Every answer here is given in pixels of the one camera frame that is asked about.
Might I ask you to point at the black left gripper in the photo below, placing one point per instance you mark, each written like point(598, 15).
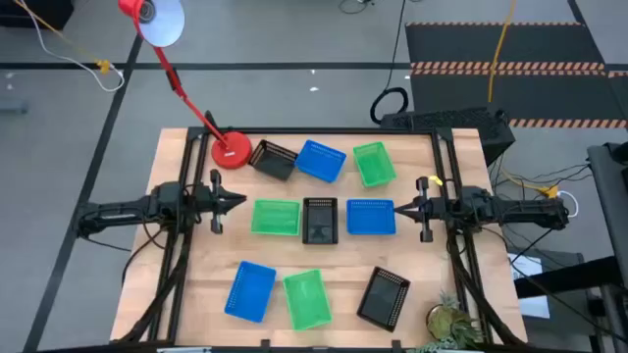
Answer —
point(216, 203)

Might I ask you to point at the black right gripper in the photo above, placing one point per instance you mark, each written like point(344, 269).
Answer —
point(425, 210)

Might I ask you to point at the black plastic basket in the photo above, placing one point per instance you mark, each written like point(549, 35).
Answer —
point(382, 299)
point(275, 164)
point(320, 223)

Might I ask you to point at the green plastic basket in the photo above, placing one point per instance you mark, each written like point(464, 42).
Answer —
point(307, 300)
point(276, 217)
point(374, 165)

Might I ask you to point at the blue plastic basket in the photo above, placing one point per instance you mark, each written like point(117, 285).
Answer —
point(371, 217)
point(320, 162)
point(250, 291)

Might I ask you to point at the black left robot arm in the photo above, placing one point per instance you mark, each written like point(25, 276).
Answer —
point(122, 213)

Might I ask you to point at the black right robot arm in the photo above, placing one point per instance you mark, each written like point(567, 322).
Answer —
point(515, 211)

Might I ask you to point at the yellow tag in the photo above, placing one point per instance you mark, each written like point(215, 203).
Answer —
point(435, 180)

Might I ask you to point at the red desk lamp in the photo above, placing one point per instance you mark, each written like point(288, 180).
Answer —
point(231, 151)

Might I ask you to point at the black computer case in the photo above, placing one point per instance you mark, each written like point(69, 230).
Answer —
point(441, 120)

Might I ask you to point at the potted succulent plant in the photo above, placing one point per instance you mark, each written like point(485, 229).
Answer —
point(449, 323)

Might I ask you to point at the white paper sheet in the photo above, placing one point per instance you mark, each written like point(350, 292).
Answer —
point(530, 267)

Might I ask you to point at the silver aluminium bar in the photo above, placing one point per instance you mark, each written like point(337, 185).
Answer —
point(184, 350)

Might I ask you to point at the black hazard-striped floor mat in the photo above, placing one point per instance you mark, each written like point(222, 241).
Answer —
point(539, 46)

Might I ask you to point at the grey floor object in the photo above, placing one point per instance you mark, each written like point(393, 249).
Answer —
point(12, 105)

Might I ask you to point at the black floor box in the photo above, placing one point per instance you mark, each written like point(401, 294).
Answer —
point(34, 12)

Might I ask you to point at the black metal table frame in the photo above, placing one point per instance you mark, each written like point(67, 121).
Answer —
point(319, 131)

